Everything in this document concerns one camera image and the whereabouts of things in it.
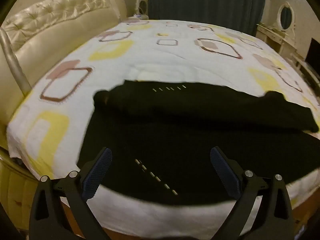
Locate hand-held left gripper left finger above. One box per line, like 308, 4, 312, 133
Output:
29, 147, 113, 240

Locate cream tufted headboard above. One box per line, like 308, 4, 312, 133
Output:
0, 0, 128, 128

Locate white television stand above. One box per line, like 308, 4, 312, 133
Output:
291, 52, 320, 92

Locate white dressing table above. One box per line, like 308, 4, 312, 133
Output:
256, 22, 298, 55

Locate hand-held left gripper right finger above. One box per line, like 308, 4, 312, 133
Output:
210, 146, 294, 240

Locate black pants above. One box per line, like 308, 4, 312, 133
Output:
76, 79, 320, 205

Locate black television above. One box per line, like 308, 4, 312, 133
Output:
305, 38, 320, 72

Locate white oval mirror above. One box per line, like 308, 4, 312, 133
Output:
276, 1, 297, 32

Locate dark teal curtain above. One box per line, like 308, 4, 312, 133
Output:
147, 0, 265, 34

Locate small white fan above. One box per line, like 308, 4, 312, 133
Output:
134, 0, 148, 20

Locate silver metal pole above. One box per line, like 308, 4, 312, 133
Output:
0, 29, 32, 96

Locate white printed bedspread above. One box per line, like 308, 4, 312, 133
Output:
6, 19, 320, 238

